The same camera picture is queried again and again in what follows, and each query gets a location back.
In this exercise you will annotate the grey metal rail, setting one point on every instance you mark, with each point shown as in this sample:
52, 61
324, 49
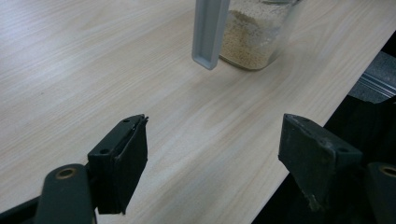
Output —
376, 81

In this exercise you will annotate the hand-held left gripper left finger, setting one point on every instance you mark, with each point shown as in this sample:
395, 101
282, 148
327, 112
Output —
115, 174

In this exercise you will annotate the beige grains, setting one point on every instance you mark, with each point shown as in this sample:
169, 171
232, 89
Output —
243, 46

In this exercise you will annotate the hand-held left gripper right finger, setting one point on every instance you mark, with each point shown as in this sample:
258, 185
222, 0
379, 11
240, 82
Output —
314, 158

